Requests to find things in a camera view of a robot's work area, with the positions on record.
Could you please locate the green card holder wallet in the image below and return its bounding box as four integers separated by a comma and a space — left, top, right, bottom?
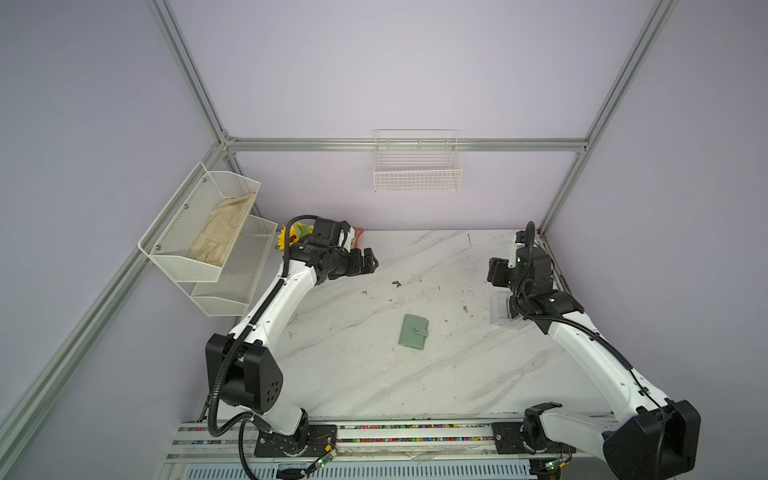
398, 314, 429, 350

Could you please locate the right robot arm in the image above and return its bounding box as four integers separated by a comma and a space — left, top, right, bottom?
487, 244, 701, 479

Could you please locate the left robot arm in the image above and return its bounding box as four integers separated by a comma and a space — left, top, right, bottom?
205, 215, 378, 438

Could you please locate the clear acrylic card box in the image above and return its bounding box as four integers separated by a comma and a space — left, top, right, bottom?
489, 292, 523, 328

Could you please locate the yellow sunflower bouquet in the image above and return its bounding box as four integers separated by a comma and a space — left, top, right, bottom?
276, 221, 314, 251

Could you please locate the orange work glove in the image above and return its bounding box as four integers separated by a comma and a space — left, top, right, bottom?
352, 229, 365, 248

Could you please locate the white mesh lower shelf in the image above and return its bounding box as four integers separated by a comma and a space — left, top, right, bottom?
183, 215, 277, 317

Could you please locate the white mesh shelf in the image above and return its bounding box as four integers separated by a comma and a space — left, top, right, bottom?
138, 163, 261, 283
183, 215, 277, 317

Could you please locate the beige cloth in shelf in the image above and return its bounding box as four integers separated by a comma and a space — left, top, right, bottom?
187, 193, 256, 267

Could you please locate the white mesh upper shelf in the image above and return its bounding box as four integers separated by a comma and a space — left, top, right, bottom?
138, 163, 261, 283

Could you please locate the white wire wall basket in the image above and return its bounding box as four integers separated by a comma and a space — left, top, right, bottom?
373, 129, 463, 194

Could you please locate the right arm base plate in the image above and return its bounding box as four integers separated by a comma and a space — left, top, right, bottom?
491, 420, 577, 455

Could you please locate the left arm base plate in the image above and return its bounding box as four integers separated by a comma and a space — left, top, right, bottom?
253, 424, 338, 458

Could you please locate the aluminium front rail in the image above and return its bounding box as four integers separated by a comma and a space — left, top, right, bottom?
164, 415, 661, 464

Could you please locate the black corrugated cable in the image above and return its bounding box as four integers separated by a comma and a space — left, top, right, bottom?
206, 214, 319, 480

